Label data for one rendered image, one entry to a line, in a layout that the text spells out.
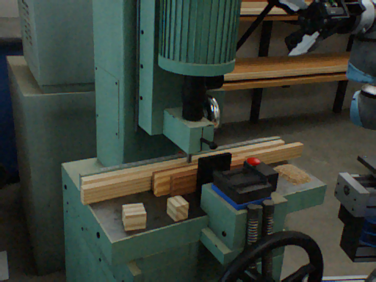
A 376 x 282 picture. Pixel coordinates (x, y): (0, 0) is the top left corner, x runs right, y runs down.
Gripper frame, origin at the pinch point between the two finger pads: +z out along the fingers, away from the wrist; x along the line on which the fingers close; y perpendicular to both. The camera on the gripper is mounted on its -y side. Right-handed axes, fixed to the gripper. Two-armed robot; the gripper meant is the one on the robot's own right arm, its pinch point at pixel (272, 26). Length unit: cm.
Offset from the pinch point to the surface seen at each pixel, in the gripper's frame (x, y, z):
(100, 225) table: 28, -29, 39
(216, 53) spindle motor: 2.5, -5.3, 12.6
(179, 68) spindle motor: 2.7, -10.1, 19.5
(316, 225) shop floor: 41, -143, -117
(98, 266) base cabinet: 35, -56, 34
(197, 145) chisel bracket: 16.3, -23.6, 13.2
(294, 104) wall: -74, -241, -235
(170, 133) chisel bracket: 9.7, -30.5, 15.7
